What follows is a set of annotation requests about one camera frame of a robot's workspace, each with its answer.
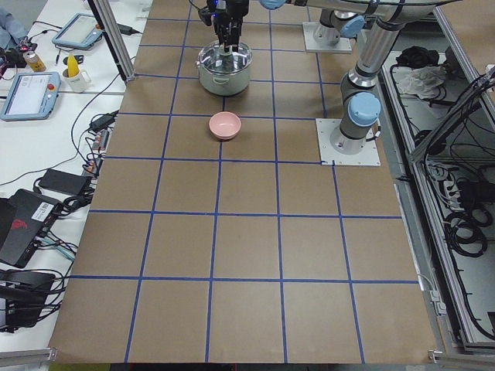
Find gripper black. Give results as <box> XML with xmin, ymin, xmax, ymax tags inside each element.
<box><xmin>213</xmin><ymin>0</ymin><xmax>249</xmax><ymax>53</ymax></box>

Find glass pot lid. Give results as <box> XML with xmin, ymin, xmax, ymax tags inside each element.
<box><xmin>196</xmin><ymin>41</ymin><xmax>252</xmax><ymax>75</ymax></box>

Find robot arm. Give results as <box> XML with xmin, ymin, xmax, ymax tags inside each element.
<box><xmin>198</xmin><ymin>1</ymin><xmax>365</xmax><ymax>53</ymax></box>
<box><xmin>261</xmin><ymin>1</ymin><xmax>446</xmax><ymax>155</ymax></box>

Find pale green steel pot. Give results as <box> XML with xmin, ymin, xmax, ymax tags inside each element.
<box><xmin>196</xmin><ymin>41</ymin><xmax>253</xmax><ymax>97</ymax></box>

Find pink bowl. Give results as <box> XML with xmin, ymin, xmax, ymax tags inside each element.
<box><xmin>209</xmin><ymin>111</ymin><xmax>241</xmax><ymax>140</ymax></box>

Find far teach pendant tablet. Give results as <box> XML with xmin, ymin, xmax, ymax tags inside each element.
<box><xmin>52</xmin><ymin>13</ymin><xmax>103</xmax><ymax>50</ymax></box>

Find teach pendant tablet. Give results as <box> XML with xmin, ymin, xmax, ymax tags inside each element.
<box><xmin>1</xmin><ymin>72</ymin><xmax>61</xmax><ymax>121</ymax></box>
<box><xmin>52</xmin><ymin>13</ymin><xmax>103</xmax><ymax>50</ymax></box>

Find black power adapter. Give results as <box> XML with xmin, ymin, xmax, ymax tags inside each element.
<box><xmin>89</xmin><ymin>111</ymin><xmax>118</xmax><ymax>132</ymax></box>

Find white mug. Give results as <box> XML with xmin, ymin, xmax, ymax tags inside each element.
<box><xmin>63</xmin><ymin>69</ymin><xmax>92</xmax><ymax>93</ymax></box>

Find yellow banana in mug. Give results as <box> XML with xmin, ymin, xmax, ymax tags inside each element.
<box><xmin>67</xmin><ymin>53</ymin><xmax>80</xmax><ymax>78</ymax></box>

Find black cloth bundle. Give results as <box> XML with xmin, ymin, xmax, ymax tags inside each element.
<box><xmin>396</xmin><ymin>46</ymin><xmax>439</xmax><ymax>69</ymax></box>

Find orange drink can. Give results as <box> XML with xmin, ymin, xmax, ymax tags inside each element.
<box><xmin>23</xmin><ymin>51</ymin><xmax>46</xmax><ymax>73</ymax></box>

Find white crumpled cloth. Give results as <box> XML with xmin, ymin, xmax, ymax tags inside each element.
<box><xmin>398</xmin><ymin>66</ymin><xmax>447</xmax><ymax>99</ymax></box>

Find near teach pendant tablet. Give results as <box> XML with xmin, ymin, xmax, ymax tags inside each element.
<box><xmin>1</xmin><ymin>72</ymin><xmax>61</xmax><ymax>121</ymax></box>

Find black power brick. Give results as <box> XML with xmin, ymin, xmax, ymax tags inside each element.
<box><xmin>39</xmin><ymin>169</ymin><xmax>91</xmax><ymax>196</ymax></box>

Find black computer box red logo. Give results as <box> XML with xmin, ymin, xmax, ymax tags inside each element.
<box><xmin>1</xmin><ymin>189</ymin><xmax>62</xmax><ymax>268</ymax></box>

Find black device box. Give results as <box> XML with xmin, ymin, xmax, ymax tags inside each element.
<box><xmin>1</xmin><ymin>270</ymin><xmax>56</xmax><ymax>333</ymax></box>

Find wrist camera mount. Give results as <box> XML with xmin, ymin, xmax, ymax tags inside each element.
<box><xmin>197</xmin><ymin>0</ymin><xmax>227</xmax><ymax>26</ymax></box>

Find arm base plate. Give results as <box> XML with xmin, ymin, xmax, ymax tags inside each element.
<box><xmin>316</xmin><ymin>118</ymin><xmax>381</xmax><ymax>167</ymax></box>
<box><xmin>302</xmin><ymin>22</ymin><xmax>352</xmax><ymax>54</ymax></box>

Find aluminium frame post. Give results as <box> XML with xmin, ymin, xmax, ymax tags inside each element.
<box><xmin>88</xmin><ymin>0</ymin><xmax>135</xmax><ymax>83</ymax></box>

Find black coiled cables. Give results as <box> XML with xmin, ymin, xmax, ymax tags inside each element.
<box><xmin>442</xmin><ymin>208</ymin><xmax>490</xmax><ymax>258</ymax></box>

